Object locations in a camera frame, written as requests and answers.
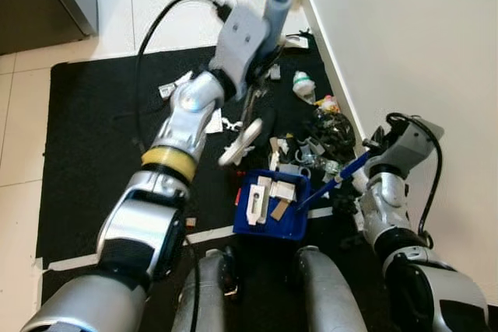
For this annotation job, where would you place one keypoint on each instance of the black floor mat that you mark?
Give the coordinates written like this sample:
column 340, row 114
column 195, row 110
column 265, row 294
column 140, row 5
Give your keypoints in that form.
column 85, row 130

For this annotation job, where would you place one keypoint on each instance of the black crumpled plastic trash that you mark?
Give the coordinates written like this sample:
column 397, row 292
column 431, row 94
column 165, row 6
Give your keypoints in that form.
column 334, row 134

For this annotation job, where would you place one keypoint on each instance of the grey robot right leg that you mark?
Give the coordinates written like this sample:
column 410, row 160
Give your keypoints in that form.
column 327, row 293

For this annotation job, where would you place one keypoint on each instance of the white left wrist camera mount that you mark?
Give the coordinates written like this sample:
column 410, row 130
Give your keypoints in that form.
column 241, row 36

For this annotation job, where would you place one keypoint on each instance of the white plastic piece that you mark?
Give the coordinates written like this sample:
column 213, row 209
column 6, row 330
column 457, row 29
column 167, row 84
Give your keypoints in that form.
column 254, row 201

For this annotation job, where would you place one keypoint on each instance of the grey robot left leg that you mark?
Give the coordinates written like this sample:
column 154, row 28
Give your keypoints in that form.
column 202, row 293

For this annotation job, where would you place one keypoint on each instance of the tan cardboard strip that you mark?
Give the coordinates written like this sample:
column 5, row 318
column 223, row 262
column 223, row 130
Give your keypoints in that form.
column 280, row 207

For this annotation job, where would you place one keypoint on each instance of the blue plastic dustpan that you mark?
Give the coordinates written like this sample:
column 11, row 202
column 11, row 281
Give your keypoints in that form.
column 272, row 231

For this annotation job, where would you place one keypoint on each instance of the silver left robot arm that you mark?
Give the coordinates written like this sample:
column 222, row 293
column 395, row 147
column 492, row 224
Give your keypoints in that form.
column 179, row 126

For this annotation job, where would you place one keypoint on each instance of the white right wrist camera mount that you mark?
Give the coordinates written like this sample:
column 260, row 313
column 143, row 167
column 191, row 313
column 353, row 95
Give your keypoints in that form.
column 408, row 145

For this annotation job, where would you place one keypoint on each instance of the grey robot leg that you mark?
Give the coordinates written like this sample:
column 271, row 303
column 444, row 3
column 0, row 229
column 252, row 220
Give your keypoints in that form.
column 202, row 293
column 327, row 293

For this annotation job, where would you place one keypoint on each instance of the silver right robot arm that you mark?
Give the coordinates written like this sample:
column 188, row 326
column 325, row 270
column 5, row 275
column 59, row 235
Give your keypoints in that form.
column 381, row 200

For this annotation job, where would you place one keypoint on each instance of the white crumpled paper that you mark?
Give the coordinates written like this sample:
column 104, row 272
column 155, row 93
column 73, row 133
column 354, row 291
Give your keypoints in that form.
column 296, row 41

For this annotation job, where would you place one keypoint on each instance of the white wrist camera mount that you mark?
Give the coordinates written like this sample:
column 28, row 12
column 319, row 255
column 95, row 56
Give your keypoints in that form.
column 241, row 36
column 408, row 145

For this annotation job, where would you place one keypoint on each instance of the colourful snack wrapper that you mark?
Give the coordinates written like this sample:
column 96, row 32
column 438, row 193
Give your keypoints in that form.
column 329, row 104

